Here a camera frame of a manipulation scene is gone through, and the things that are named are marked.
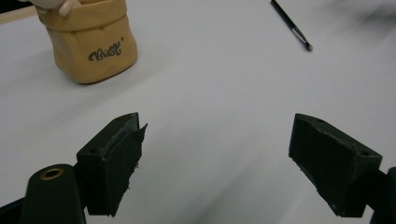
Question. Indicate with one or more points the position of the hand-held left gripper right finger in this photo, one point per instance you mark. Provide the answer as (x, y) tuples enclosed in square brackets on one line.
[(333, 161)]

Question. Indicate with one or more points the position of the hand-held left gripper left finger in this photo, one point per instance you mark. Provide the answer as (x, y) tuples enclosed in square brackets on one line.
[(109, 161)]

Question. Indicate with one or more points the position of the tan pouch with script print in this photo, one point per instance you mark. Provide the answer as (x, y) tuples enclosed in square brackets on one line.
[(93, 34)]

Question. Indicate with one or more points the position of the black makeup brush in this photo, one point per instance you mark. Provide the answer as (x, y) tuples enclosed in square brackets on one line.
[(291, 24)]

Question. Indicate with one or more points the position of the white paper sheet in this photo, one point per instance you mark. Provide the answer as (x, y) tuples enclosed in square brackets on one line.
[(218, 81)]

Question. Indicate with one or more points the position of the white rounded item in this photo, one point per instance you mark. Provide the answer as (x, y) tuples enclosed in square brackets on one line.
[(67, 7)]

